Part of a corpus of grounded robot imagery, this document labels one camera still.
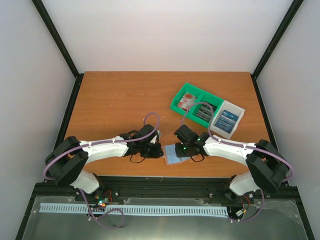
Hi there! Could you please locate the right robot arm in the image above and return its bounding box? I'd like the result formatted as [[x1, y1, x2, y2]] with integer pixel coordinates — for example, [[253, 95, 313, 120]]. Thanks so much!
[[174, 124, 294, 196]]

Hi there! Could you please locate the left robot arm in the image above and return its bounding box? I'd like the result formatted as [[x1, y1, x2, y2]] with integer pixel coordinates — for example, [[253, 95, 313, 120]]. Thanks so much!
[[44, 124, 164, 202]]

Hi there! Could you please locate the black card stack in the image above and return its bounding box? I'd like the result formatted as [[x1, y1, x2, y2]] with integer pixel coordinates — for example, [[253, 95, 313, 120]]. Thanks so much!
[[195, 101, 217, 123]]

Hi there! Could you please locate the red white card stack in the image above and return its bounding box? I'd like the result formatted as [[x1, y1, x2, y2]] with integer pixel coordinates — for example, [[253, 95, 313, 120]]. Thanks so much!
[[177, 92, 197, 111]]

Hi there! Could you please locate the green bin with black cards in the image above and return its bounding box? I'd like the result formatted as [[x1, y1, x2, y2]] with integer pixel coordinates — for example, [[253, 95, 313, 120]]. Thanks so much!
[[188, 91, 224, 128]]

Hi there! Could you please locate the blue card stack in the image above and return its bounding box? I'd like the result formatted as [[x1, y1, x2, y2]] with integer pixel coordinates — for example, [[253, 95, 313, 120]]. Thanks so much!
[[214, 110, 239, 134]]

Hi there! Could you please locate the green bin with red cards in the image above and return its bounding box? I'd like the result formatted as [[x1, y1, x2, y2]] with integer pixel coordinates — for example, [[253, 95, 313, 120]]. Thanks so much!
[[170, 83, 205, 121]]

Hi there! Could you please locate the white bin with blue cards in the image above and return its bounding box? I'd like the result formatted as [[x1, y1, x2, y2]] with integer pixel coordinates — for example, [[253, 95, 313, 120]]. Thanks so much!
[[210, 100, 245, 139]]

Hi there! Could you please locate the left electronics board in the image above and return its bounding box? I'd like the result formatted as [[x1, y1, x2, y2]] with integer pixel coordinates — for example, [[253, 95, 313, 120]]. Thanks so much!
[[96, 190, 113, 207]]

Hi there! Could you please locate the right connector plug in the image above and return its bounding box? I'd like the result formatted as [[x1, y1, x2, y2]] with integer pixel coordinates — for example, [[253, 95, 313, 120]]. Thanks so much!
[[235, 209, 247, 219]]

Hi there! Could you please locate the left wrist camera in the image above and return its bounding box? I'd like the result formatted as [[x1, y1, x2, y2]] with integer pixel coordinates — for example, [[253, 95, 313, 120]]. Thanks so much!
[[150, 130, 162, 144]]

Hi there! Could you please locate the black aluminium frame rail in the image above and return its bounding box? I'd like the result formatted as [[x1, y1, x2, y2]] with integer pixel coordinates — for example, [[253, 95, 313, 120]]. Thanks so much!
[[30, 176, 302, 207]]

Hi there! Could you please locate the light blue cable duct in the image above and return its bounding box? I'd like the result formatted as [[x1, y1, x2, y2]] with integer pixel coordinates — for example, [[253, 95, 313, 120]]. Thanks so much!
[[38, 203, 228, 218]]

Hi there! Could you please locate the left black corner post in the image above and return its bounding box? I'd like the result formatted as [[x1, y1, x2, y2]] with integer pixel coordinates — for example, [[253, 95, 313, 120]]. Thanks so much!
[[31, 0, 85, 79]]

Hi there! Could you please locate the black corner post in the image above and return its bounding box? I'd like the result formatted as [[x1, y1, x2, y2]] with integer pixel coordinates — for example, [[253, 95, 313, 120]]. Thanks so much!
[[31, 0, 85, 79], [251, 0, 305, 78]]

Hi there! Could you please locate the right black corner post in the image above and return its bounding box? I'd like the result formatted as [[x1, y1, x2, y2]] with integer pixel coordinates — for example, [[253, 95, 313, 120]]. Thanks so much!
[[251, 0, 305, 78]]

